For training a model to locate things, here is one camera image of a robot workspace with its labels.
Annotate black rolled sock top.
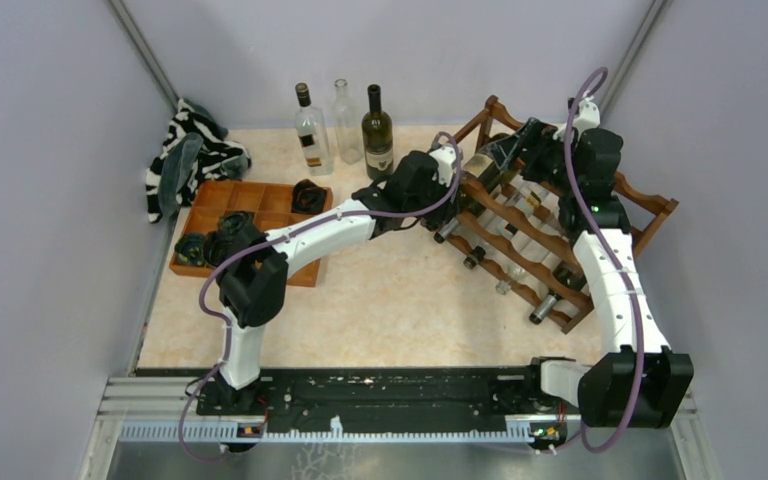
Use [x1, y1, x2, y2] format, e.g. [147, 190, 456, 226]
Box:
[291, 179, 328, 215]

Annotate olive wine bottle grey cap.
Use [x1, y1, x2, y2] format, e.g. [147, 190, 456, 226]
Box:
[529, 262, 586, 325]

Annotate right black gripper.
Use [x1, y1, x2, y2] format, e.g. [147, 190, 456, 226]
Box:
[487, 117, 580, 195]

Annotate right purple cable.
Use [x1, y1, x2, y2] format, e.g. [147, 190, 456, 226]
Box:
[559, 66, 647, 455]

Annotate dark rolled sock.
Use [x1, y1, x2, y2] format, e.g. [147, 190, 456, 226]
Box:
[203, 231, 241, 268]
[216, 210, 254, 242]

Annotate dark green wine bottle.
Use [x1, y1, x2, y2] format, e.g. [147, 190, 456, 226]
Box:
[462, 133, 521, 193]

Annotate green wine bottle silver neck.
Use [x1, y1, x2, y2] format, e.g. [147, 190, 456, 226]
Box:
[433, 207, 484, 244]

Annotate dark rolled sock front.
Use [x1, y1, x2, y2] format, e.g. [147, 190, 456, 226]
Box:
[203, 231, 241, 268]

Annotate dark wine bottle black cap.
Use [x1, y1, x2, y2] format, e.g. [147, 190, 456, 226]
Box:
[361, 84, 394, 180]

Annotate grey blue cloth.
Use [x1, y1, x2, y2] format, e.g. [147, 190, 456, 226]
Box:
[158, 132, 203, 216]

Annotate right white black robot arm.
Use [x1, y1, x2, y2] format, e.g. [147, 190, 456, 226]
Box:
[503, 118, 694, 429]

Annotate dark rolled sock middle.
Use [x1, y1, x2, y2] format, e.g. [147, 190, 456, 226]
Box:
[216, 210, 254, 242]

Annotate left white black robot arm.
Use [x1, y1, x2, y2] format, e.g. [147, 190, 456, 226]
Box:
[211, 144, 463, 414]

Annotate slim clear glass bottle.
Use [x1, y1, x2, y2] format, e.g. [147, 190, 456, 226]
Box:
[496, 234, 548, 295]

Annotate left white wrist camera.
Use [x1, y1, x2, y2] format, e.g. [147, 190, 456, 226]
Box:
[428, 144, 462, 188]

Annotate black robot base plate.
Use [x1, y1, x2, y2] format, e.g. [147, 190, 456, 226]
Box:
[196, 366, 577, 434]

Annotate clear square spirit bottle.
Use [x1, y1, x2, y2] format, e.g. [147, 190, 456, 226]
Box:
[294, 82, 334, 176]

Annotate zebra striped cloth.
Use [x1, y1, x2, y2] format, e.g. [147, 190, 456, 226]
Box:
[144, 98, 252, 224]

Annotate teal rolled sock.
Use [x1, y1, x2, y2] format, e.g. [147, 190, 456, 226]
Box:
[173, 232, 206, 268]

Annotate brown wooden wine rack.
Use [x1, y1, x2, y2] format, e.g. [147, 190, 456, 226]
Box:
[423, 94, 680, 335]

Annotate grey cable comb strip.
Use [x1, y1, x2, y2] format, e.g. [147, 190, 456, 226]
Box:
[119, 416, 534, 444]

